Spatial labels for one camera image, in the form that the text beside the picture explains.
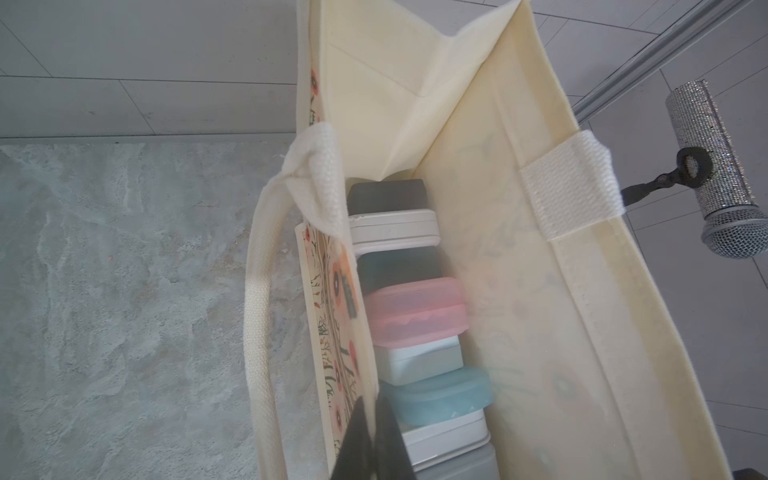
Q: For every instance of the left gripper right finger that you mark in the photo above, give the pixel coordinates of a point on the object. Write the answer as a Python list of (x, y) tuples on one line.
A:
[(392, 460)]

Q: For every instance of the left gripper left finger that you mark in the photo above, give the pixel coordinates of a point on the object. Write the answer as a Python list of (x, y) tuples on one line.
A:
[(355, 460)]

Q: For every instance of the teal translucent pencil case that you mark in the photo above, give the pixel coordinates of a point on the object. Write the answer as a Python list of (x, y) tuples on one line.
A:
[(440, 398)]

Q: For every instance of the pink translucent pencil case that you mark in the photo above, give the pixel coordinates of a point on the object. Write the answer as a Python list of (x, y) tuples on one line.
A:
[(416, 313)]

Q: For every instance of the floral canvas tote bag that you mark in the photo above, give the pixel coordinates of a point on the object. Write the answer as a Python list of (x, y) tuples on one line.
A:
[(589, 376)]

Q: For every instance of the white glossy tin pencil case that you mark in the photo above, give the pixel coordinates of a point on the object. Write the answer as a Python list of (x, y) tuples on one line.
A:
[(439, 442)]

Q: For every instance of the grey teal pencil case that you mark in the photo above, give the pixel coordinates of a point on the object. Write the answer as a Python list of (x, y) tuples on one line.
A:
[(479, 464)]

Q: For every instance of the pale mint pencil case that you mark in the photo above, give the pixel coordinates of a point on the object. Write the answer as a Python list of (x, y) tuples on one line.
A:
[(403, 366)]

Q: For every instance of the dark green pencil case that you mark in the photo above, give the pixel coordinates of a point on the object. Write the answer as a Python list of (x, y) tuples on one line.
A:
[(387, 268)]

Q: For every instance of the dark grey pencil case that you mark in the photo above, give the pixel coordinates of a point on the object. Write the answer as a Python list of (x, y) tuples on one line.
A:
[(387, 196)]

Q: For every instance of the glitter microphone on stand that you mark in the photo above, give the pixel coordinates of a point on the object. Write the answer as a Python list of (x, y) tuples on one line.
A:
[(734, 225)]

